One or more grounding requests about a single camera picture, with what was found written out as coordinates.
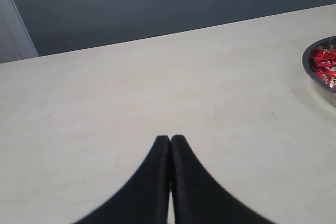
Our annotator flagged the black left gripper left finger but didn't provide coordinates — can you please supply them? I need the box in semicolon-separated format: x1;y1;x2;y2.
77;135;171;224

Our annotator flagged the red wrapped candy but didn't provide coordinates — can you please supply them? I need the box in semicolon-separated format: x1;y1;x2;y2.
313;50;335;68
328;77;336;90
314;71;335;86

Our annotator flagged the round steel plate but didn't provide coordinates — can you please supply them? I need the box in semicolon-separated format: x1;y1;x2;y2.
302;36;335;106

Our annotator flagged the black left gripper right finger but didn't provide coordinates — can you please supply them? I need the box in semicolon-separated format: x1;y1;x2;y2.
171;135;270;224

